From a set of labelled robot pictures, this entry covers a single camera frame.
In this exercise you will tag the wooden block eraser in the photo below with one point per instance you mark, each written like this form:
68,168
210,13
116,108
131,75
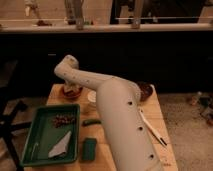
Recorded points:
70,88

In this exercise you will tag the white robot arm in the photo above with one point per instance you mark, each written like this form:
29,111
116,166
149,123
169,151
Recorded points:
117,101

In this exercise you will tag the red bowl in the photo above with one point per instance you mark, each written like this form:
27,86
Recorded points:
72,95

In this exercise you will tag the dark maroon bowl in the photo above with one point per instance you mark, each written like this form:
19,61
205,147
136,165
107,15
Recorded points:
146,91

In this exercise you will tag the white cup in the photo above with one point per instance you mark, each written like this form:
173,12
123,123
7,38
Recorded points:
92,98

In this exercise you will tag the bunch of red grapes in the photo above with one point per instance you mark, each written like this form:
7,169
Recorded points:
61,120

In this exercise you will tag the green sponge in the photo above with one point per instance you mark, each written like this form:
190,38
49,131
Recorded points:
89,149

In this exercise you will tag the white folded paper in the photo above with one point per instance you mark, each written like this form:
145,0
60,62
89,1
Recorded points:
60,147

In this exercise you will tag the green plastic tray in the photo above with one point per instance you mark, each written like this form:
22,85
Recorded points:
43,136

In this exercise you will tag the white handled spatula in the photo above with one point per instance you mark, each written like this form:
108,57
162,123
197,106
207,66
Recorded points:
155,133

